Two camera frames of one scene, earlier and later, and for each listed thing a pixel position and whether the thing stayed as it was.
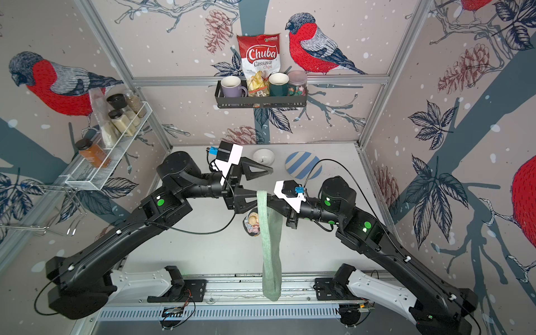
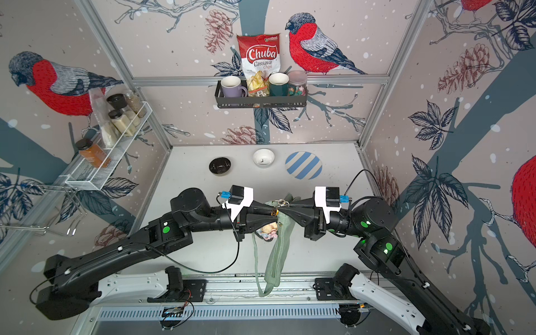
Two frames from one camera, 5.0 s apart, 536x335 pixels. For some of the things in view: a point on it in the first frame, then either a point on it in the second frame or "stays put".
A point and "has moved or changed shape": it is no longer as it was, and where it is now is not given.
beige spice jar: (123, 122) stays put
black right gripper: (283, 207) → (311, 217)
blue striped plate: (299, 164) stays put
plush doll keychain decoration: (251, 223) has moved or changed shape
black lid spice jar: (120, 101) stays put
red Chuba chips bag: (260, 58) stays put
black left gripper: (241, 206) → (241, 220)
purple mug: (231, 86) stays put
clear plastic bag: (102, 114) stays put
